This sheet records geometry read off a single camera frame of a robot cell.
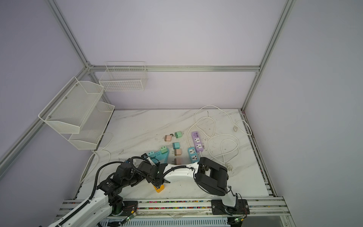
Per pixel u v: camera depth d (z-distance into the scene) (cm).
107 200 57
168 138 101
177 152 93
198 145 96
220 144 98
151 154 86
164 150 88
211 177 46
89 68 91
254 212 73
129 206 74
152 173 63
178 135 102
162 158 89
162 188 82
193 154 92
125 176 66
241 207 72
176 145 96
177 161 88
